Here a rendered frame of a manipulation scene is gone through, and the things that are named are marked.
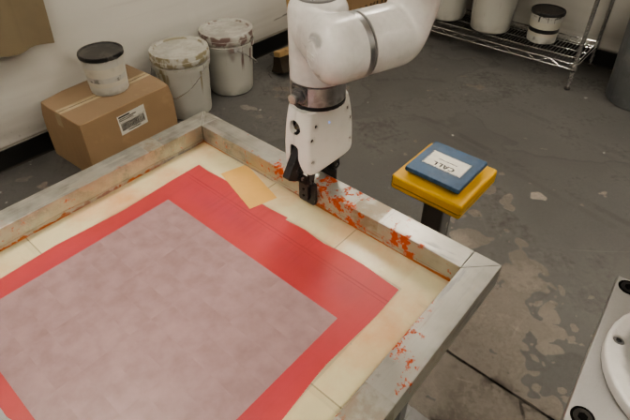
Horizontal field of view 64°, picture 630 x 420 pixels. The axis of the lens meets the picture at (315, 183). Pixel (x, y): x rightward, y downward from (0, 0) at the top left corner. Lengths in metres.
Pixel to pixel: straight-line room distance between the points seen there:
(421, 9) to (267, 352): 0.42
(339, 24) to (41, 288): 0.50
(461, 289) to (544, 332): 1.32
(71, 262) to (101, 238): 0.05
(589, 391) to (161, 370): 0.42
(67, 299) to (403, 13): 0.54
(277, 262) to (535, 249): 1.63
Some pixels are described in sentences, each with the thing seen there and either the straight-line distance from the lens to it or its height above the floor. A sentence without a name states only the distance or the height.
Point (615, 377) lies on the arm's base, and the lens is 0.42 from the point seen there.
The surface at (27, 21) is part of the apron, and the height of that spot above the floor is 0.65.
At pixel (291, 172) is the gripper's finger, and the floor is 1.04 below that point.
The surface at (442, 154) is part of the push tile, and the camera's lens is 0.88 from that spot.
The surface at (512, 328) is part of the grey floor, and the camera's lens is 1.92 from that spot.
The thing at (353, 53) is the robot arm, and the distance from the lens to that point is 0.55.
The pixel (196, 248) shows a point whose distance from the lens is 0.73.
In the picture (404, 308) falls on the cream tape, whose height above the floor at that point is 0.96.
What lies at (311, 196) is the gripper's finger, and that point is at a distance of 0.76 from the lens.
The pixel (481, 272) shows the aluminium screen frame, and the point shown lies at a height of 0.99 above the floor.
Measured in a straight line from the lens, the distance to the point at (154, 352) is 0.63.
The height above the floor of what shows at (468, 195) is 0.95.
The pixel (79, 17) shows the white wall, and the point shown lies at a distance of 2.76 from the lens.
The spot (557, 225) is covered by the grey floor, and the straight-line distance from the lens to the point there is 2.37.
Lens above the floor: 1.47
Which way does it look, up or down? 39 degrees down
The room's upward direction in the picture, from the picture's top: straight up
